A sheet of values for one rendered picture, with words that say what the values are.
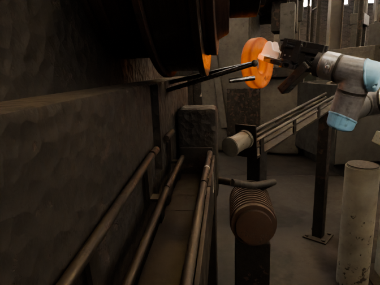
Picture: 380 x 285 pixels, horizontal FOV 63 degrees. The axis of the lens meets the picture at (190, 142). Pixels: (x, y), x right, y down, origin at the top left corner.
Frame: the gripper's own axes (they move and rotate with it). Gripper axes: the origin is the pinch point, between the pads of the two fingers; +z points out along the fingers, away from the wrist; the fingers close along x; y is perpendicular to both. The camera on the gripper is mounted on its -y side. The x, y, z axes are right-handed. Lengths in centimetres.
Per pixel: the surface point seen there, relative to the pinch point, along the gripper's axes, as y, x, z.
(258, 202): -34.9, 20.2, -21.8
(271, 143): -27.5, -5.2, -9.9
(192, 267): -14, 70, -38
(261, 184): -32.8, 14.0, -18.6
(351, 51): -3, -363, 72
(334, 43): -5, -813, 242
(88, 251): -11, 79, -33
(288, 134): -26.0, -17.4, -10.0
